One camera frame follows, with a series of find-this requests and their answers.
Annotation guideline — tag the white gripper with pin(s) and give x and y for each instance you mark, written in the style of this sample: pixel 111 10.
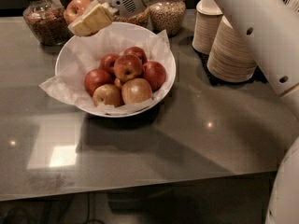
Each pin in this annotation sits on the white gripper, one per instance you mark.
pixel 98 16

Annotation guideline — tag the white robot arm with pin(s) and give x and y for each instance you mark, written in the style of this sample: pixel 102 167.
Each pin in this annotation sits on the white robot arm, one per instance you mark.
pixel 270 30

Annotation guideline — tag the red apple back right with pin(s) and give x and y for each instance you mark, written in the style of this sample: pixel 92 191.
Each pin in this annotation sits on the red apple back right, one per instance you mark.
pixel 137 51

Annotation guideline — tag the red apple back middle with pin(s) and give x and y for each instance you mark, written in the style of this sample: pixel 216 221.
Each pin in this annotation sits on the red apple back middle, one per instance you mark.
pixel 108 61

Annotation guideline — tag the white bowl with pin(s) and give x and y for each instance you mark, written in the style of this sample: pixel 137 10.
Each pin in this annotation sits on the white bowl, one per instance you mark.
pixel 67 56

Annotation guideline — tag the red apple centre top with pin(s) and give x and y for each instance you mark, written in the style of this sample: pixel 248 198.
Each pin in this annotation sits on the red apple centre top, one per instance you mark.
pixel 128 67

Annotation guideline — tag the dark red apple left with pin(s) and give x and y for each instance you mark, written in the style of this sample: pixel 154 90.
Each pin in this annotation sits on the dark red apple left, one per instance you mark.
pixel 96 78

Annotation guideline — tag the small hidden red apple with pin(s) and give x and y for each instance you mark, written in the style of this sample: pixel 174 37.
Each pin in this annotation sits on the small hidden red apple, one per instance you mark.
pixel 117 83

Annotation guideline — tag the yellow red apple front left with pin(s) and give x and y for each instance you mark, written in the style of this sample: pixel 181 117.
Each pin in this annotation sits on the yellow red apple front left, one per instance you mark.
pixel 107 94

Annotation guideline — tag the yellow apple front right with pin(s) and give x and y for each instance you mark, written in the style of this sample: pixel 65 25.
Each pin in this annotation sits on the yellow apple front right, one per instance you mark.
pixel 136 90

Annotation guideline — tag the paper bowl stack back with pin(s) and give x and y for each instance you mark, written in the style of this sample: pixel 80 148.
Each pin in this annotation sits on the paper bowl stack back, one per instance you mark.
pixel 208 18

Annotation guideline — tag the paper bowl stack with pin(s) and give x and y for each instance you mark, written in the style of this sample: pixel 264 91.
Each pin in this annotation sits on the paper bowl stack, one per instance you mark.
pixel 208 18
pixel 227 36

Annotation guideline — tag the paper bowl stack front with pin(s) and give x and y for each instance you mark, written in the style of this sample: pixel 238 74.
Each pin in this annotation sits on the paper bowl stack front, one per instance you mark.
pixel 227 36

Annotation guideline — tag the white paper liner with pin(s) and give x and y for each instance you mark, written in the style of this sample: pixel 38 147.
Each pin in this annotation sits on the white paper liner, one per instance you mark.
pixel 93 50

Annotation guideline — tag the glass cereal jar far left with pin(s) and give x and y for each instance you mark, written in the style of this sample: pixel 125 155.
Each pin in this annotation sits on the glass cereal jar far left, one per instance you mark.
pixel 45 18

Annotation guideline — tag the glass cereal jar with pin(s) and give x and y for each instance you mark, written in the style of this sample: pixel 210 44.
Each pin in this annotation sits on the glass cereal jar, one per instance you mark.
pixel 167 16
pixel 45 18
pixel 141 19

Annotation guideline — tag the black mat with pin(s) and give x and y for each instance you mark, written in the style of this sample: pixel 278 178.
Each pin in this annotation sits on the black mat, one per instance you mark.
pixel 261 75

